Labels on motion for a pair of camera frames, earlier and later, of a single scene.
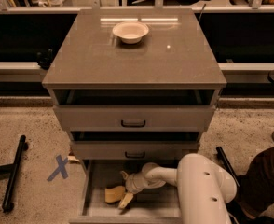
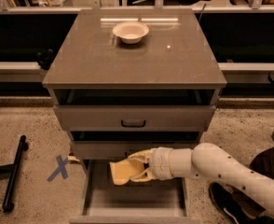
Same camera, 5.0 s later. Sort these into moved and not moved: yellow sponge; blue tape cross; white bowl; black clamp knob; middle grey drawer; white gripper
Moved: yellow sponge; white gripper
Not moved: black clamp knob; white bowl; blue tape cross; middle grey drawer
